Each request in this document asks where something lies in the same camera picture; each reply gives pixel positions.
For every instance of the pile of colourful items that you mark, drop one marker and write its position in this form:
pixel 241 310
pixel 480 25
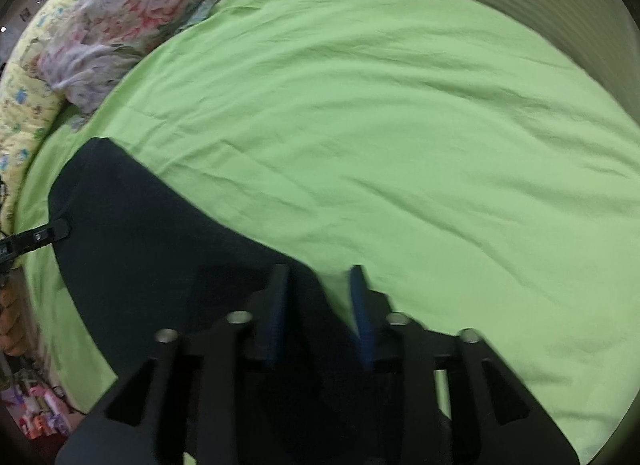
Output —
pixel 40 410

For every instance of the yellow cartoon print pillow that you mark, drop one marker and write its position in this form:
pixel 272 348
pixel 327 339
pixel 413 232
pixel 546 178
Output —
pixel 27 115

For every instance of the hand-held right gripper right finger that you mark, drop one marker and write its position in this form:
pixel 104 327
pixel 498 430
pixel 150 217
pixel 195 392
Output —
pixel 362 317

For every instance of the floral pillow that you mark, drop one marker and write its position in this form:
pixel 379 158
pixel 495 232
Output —
pixel 125 10

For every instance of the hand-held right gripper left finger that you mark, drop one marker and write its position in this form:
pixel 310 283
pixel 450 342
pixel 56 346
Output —
pixel 277 317

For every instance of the green bed sheet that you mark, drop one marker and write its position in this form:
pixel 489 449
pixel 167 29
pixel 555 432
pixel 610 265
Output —
pixel 400 145

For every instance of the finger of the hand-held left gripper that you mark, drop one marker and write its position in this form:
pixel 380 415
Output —
pixel 40 235

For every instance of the black pants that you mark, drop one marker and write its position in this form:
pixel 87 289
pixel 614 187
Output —
pixel 150 245

